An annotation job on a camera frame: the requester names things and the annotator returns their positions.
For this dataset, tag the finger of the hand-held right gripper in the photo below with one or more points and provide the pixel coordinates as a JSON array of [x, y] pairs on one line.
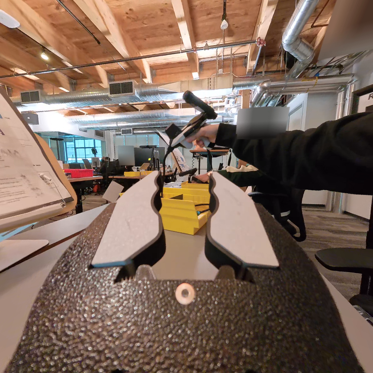
[[183, 141], [192, 128]]

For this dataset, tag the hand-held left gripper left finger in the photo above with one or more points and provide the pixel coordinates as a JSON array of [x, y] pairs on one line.
[[131, 227]]

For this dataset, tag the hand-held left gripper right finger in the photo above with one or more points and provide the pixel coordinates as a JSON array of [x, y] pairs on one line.
[[242, 230]]

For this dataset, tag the yellow plastic bin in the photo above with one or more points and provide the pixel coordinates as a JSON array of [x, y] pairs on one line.
[[180, 218], [135, 174]]

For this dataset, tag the person's right forearm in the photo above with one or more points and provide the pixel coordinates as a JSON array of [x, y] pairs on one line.
[[291, 160]]

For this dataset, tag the wooden standing desk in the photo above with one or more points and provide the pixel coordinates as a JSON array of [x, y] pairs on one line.
[[209, 151]]

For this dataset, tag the grey tilted board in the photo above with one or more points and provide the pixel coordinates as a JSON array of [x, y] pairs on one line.
[[112, 192]]

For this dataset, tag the black computer monitor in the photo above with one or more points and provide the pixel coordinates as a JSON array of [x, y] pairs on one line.
[[145, 156]]

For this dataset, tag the grey computer monitor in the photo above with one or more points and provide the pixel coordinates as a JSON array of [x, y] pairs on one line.
[[126, 155]]

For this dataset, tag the wooden office table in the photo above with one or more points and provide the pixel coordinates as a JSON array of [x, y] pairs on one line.
[[84, 178]]

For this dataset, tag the red plastic bin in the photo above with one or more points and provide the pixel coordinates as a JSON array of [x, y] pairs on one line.
[[78, 172]]

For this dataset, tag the white pendant lamp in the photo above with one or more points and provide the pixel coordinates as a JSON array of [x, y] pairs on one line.
[[223, 24], [44, 55]]

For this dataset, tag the wooden document stand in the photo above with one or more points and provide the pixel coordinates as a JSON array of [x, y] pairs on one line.
[[54, 163]]

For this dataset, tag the black mesh office chair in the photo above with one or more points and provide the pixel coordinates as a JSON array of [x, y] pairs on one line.
[[343, 259]]

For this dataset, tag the printed instruction sheet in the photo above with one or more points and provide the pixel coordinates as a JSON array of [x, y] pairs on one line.
[[17, 174]]

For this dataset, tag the silver air duct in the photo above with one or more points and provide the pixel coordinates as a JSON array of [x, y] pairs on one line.
[[87, 94], [122, 118], [297, 40]]

